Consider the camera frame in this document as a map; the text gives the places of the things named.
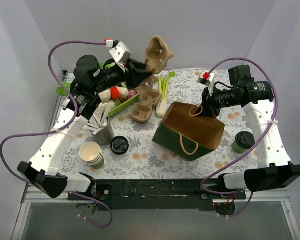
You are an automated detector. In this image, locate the grey straw holder cup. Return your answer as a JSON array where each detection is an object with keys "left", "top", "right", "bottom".
[{"left": 92, "top": 122, "right": 115, "bottom": 146}]

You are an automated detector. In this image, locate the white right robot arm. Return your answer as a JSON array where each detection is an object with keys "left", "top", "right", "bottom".
[{"left": 198, "top": 65, "right": 300, "bottom": 199}]

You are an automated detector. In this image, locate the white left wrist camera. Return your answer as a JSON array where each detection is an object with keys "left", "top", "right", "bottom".
[{"left": 109, "top": 41, "right": 132, "bottom": 67}]

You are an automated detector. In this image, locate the purple onion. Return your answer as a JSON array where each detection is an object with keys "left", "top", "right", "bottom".
[{"left": 127, "top": 90, "right": 138, "bottom": 99}]

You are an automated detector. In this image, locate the red carrot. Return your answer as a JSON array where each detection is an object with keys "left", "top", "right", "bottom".
[{"left": 110, "top": 86, "right": 121, "bottom": 107}]

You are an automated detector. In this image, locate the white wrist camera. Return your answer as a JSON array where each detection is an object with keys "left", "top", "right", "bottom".
[
  {"left": 109, "top": 41, "right": 132, "bottom": 67},
  {"left": 197, "top": 72, "right": 215, "bottom": 95}
]

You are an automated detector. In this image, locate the celery stalk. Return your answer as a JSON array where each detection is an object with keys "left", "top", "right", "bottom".
[{"left": 156, "top": 71, "right": 176, "bottom": 118}]

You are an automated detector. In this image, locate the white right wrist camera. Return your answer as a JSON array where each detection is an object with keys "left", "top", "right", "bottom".
[{"left": 197, "top": 72, "right": 215, "bottom": 95}]

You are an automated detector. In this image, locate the black coffee cup lid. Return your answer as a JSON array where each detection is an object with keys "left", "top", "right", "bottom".
[{"left": 235, "top": 131, "right": 255, "bottom": 149}]

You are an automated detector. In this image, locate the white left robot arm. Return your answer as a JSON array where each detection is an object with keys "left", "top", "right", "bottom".
[{"left": 17, "top": 55, "right": 156, "bottom": 200}]

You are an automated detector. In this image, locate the floral table mat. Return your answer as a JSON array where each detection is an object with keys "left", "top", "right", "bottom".
[{"left": 57, "top": 69, "right": 266, "bottom": 180}]

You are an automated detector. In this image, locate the stack of green paper cups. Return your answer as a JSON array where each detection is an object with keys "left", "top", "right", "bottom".
[{"left": 79, "top": 142, "right": 105, "bottom": 170}]

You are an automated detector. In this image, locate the brown cardboard cup carrier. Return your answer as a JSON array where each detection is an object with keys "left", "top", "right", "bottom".
[{"left": 131, "top": 89, "right": 161, "bottom": 124}]

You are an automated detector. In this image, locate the green paper bag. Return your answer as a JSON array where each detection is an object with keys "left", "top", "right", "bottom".
[{"left": 152, "top": 102, "right": 225, "bottom": 162}]

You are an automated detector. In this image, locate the green vegetable tray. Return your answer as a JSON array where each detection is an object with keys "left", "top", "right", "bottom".
[{"left": 102, "top": 94, "right": 140, "bottom": 118}]

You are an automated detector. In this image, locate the single green paper cup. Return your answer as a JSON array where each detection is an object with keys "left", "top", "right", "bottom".
[{"left": 231, "top": 140, "right": 249, "bottom": 154}]

